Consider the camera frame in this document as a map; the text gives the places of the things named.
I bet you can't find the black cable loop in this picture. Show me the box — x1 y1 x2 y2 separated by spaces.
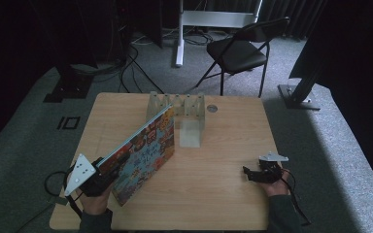
44 170 68 198

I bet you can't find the black folding chair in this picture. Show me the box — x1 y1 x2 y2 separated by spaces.
194 17 290 98

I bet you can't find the dark curtain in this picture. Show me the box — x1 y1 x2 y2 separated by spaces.
258 0 328 40

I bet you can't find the colourful cartoon picture book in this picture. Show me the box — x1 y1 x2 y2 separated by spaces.
95 104 176 208

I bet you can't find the person's right hand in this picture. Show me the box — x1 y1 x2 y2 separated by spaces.
260 170 290 197

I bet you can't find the black floor cable bundle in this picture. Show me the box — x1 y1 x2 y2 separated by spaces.
71 62 124 77

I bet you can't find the right hand-held gripper black cable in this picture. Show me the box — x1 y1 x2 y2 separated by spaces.
281 169 312 226

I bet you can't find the person's left hand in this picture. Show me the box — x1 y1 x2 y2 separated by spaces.
77 183 113 216

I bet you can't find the black slanted metal stand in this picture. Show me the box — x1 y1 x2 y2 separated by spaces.
277 48 329 111

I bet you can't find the translucent plastic book rack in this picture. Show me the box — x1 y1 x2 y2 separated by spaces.
145 90 206 149

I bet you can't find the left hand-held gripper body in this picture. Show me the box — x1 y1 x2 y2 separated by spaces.
64 153 116 198

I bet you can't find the hand-held gripper black cable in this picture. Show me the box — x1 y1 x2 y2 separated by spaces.
65 166 85 218
281 169 312 226

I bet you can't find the left hand-held gripper black cable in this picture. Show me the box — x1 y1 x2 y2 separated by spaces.
65 166 85 218

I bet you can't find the white metal desk frame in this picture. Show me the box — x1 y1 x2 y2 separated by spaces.
174 0 263 68

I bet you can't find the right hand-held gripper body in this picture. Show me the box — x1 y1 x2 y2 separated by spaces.
255 151 289 183

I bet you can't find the black stand with flat base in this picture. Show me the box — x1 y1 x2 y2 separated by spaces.
43 61 95 104

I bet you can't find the grey tape piece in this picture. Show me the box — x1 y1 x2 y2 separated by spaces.
47 195 70 207

